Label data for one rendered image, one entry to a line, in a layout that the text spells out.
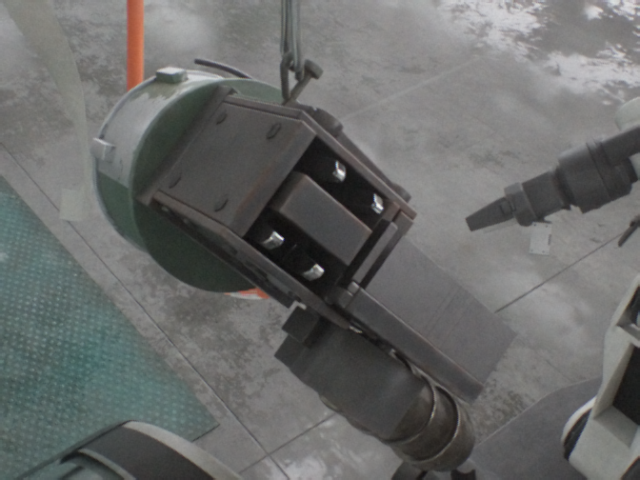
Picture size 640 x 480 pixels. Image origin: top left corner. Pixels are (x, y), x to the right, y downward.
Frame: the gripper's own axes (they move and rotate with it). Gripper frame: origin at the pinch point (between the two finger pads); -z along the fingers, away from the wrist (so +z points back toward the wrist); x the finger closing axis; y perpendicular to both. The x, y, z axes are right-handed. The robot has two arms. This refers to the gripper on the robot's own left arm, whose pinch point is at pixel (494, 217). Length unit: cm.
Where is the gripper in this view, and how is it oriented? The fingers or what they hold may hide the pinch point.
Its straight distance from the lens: 131.2
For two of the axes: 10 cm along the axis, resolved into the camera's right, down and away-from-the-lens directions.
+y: 3.7, 9.2, -1.4
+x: -3.2, -0.1, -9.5
